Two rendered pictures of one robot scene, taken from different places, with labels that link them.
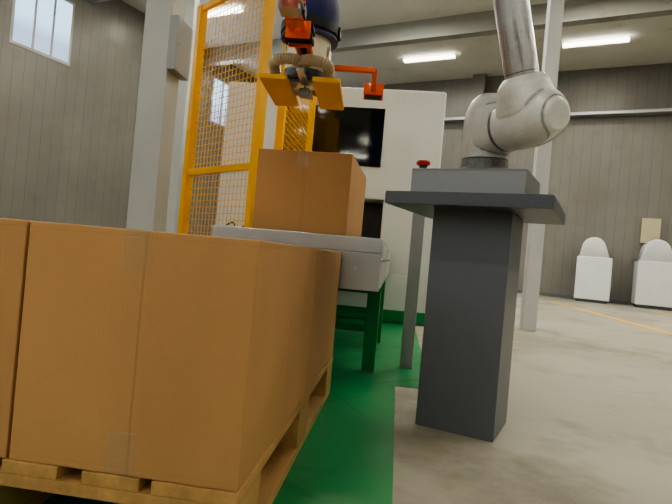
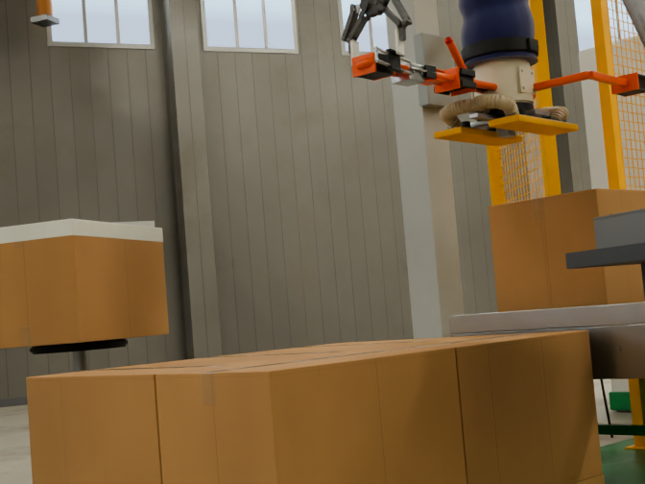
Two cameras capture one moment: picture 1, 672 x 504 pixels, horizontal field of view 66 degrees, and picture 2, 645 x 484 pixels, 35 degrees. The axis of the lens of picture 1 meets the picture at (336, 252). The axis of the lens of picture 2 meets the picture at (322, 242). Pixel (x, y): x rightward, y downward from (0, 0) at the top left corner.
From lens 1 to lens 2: 1.48 m
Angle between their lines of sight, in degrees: 39
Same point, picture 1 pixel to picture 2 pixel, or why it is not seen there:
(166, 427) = not seen: outside the picture
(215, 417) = not seen: outside the picture
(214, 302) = (251, 423)
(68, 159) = not seen: hidden behind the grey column
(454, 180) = (633, 227)
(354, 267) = (617, 348)
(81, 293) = (185, 424)
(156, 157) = (429, 224)
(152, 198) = (434, 279)
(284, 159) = (517, 214)
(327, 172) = (569, 220)
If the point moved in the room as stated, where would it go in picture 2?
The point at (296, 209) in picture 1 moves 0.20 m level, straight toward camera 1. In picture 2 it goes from (542, 278) to (515, 278)
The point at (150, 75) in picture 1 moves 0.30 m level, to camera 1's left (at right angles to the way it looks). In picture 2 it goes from (405, 119) to (349, 132)
